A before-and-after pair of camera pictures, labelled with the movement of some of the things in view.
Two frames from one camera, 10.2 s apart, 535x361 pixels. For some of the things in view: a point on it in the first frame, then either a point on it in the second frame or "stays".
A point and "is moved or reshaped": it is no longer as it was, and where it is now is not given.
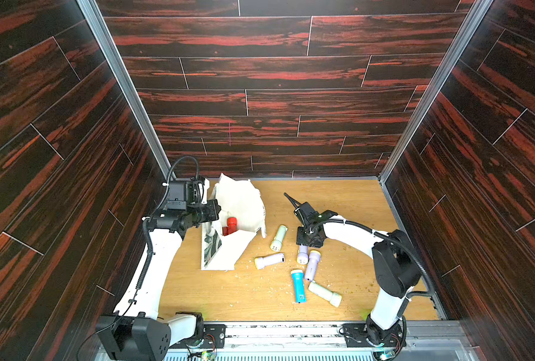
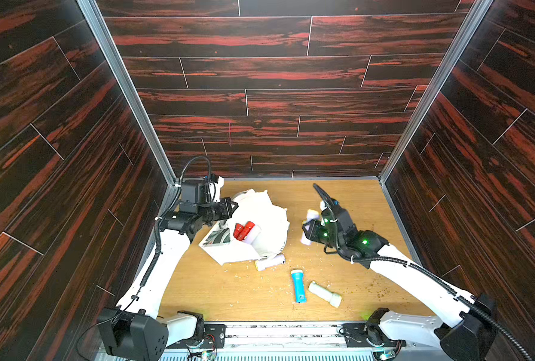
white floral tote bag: (237, 198) is moved or reshaped
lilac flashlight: (261, 262) stays
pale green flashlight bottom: (333, 298) stays
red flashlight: (232, 224) to (245, 232)
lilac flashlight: (303, 255) is moved or reshaped
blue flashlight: (299, 286) stays
